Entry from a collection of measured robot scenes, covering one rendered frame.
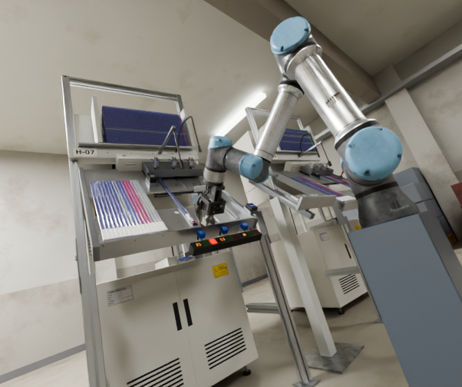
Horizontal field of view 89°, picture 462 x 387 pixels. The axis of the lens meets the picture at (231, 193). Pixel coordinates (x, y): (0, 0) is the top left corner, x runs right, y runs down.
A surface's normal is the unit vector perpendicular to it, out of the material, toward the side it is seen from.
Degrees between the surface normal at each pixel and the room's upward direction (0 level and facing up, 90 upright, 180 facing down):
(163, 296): 90
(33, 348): 90
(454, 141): 90
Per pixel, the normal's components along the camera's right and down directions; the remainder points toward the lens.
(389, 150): -0.37, -0.02
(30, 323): 0.61, -0.37
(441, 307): -0.75, 0.02
